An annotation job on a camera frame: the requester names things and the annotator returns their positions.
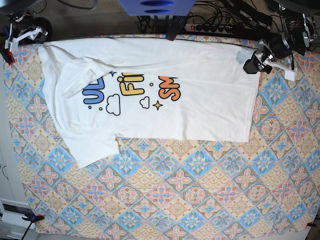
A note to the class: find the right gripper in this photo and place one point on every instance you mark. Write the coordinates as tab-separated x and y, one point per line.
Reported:
33	33

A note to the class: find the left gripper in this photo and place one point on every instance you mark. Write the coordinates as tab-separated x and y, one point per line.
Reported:
275	53

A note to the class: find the white printed T-shirt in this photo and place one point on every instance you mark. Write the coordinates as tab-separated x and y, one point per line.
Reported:
99	89

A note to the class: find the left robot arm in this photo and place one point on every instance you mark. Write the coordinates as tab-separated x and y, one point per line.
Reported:
298	36

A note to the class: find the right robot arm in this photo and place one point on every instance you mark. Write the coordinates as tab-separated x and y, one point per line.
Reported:
24	26

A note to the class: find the red black table clamp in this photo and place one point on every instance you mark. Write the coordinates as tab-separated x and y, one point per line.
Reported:
4	51

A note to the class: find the blue plastic box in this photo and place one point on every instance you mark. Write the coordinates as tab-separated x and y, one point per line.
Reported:
157	7

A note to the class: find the patterned colourful tablecloth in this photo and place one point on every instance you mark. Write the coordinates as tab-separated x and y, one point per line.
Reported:
158	189

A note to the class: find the orange corner clamp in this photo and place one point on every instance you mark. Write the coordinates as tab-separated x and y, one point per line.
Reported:
311	224

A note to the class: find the white cabinet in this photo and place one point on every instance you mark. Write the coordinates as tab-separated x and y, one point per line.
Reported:
13	202

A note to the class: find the orange black table clamp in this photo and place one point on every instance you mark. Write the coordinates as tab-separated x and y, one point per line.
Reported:
33	218

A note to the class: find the white power strip red switch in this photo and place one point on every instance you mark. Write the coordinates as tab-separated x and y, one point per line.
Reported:
208	28

